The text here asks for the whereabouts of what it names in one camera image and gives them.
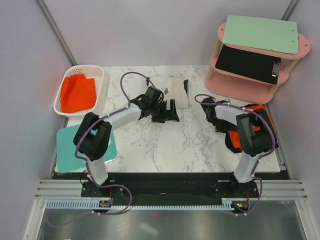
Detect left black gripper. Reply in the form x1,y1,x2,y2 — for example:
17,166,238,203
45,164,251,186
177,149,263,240
150,99,179,124

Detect aluminium frame rail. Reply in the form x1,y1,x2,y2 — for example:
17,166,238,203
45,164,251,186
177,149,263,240
35,180,307,201

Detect black clipboard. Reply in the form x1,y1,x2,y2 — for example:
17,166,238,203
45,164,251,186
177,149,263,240
215,45,281,85

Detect pink two-tier shelf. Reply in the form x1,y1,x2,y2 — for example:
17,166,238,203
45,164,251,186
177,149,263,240
204,23,311,104

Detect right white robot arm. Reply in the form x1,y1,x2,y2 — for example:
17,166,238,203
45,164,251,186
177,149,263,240
197,95,277,197

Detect dark green t shirt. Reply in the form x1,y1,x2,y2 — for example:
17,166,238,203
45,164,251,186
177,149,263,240
183,79,189,95

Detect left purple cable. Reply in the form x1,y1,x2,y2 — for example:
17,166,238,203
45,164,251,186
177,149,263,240
44,71,151,228

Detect black t shirt pile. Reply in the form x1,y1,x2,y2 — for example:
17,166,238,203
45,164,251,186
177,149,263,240
224,130,243,154

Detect orange t shirt in basket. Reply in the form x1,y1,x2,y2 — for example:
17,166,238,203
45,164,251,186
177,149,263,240
60,73,97,114

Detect white slotted cable duct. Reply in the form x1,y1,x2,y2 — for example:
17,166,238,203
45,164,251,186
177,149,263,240
46,199,234,211

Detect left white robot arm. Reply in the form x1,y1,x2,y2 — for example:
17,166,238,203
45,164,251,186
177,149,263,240
73,86,180,197

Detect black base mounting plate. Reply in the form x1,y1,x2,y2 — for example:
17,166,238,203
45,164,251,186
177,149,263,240
53,170,289,207

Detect mint green board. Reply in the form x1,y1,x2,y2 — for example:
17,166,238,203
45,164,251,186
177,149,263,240
222,15,299,54

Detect orange t shirt pile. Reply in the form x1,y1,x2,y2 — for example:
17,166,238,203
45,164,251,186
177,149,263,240
225,104,266,154

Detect white plastic laundry basket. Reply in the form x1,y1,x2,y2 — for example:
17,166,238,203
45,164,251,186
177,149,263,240
53,65,105,118

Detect teal cutting board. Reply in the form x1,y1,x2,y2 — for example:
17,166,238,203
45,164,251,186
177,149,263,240
56,124,118,173

